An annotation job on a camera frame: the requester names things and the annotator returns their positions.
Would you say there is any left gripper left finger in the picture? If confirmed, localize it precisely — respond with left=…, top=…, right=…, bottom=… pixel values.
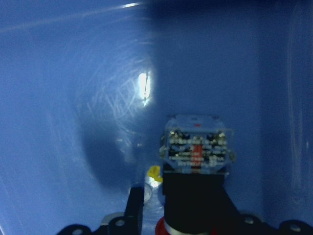
left=124, top=187, right=144, bottom=235

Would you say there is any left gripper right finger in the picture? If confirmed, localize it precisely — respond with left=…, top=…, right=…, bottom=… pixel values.
left=220, top=188, right=244, bottom=235

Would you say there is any red push button switch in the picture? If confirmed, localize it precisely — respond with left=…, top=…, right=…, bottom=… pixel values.
left=148, top=114, right=235, bottom=235

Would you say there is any blue plastic tray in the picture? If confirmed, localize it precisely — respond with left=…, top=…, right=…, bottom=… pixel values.
left=0, top=0, right=313, bottom=235

